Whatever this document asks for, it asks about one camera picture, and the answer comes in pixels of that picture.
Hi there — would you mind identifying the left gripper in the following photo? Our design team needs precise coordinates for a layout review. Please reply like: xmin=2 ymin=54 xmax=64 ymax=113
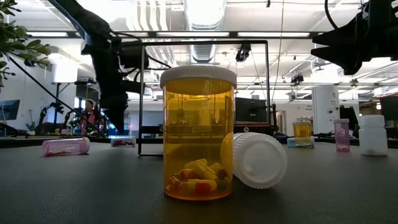
xmin=81 ymin=29 xmax=150 ymax=135

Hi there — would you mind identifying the person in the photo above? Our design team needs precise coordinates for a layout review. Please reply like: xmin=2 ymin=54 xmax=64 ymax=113
xmin=76 ymin=99 xmax=108 ymax=138

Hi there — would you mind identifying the white bottle with ribbed cap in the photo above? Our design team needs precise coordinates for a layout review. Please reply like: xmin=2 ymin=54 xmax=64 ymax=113
xmin=232 ymin=131 xmax=288 ymax=190

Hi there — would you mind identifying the white column with sign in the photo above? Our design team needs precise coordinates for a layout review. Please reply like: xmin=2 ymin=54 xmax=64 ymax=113
xmin=312 ymin=85 xmax=341 ymax=135

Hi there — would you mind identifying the teal vial white cap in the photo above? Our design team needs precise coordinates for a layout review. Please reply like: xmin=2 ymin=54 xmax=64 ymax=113
xmin=286 ymin=136 xmax=316 ymax=149

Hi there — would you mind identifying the pink vial white cap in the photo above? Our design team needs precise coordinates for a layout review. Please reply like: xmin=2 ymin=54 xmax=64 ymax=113
xmin=41 ymin=137 xmax=91 ymax=157

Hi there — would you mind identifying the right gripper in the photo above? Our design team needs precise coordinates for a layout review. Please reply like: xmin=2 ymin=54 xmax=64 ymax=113
xmin=310 ymin=0 xmax=398 ymax=75

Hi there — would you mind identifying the black monitor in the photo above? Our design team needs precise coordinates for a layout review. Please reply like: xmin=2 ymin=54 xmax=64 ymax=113
xmin=379 ymin=95 xmax=398 ymax=127
xmin=234 ymin=96 xmax=269 ymax=124

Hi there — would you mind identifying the large amber bottle with capsules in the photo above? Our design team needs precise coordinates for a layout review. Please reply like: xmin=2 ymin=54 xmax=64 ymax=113
xmin=159 ymin=64 xmax=238 ymax=201

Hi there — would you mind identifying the amber pill bottle white cap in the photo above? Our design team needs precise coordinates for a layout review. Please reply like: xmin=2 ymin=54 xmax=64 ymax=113
xmin=292 ymin=121 xmax=312 ymax=139

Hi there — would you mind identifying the green potted plant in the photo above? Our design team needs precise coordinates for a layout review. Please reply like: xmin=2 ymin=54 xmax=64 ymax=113
xmin=0 ymin=0 xmax=52 ymax=94

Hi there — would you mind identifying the wooden tray board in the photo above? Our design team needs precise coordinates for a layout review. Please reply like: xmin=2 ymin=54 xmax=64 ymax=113
xmin=137 ymin=39 xmax=270 ymax=157

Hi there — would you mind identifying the blue wall screen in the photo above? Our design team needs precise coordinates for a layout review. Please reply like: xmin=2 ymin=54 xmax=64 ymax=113
xmin=0 ymin=99 xmax=21 ymax=121

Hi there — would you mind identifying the black metal table frame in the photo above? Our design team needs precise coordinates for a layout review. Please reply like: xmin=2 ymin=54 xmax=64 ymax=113
xmin=0 ymin=55 xmax=398 ymax=149

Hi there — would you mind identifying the purple vial white cap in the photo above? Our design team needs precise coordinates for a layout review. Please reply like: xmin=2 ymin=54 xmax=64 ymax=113
xmin=333 ymin=118 xmax=351 ymax=153

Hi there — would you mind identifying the silver ventilation duct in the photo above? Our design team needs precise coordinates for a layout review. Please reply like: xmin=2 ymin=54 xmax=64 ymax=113
xmin=183 ymin=0 xmax=228 ymax=64

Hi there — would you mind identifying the white plastic bottle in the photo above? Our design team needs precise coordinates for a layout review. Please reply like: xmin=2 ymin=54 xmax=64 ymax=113
xmin=358 ymin=114 xmax=389 ymax=157

